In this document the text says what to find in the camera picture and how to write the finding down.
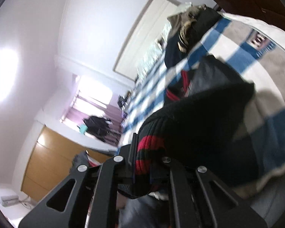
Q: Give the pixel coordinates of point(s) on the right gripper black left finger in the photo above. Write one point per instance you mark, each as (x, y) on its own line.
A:
(87, 197)

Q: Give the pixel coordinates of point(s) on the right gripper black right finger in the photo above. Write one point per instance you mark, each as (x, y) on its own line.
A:
(201, 199)

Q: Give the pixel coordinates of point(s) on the black varsity jacket red stripes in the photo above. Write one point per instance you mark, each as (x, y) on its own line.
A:
(197, 130)

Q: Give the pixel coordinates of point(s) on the grey red clothes heap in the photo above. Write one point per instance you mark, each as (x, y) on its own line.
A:
(83, 158)

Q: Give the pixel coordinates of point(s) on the dark navy clothes pile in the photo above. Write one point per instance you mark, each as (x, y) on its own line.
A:
(187, 29)

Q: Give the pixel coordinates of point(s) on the light wooden wardrobe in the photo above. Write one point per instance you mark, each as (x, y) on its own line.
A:
(50, 162)

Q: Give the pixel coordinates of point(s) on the black bag by window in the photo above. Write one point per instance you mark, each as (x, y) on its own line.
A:
(96, 125)

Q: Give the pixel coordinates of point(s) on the blue white checkered bedspread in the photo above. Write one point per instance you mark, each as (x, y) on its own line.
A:
(256, 51)

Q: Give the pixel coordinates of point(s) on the white framed headboard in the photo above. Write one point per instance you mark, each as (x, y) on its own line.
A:
(144, 32)

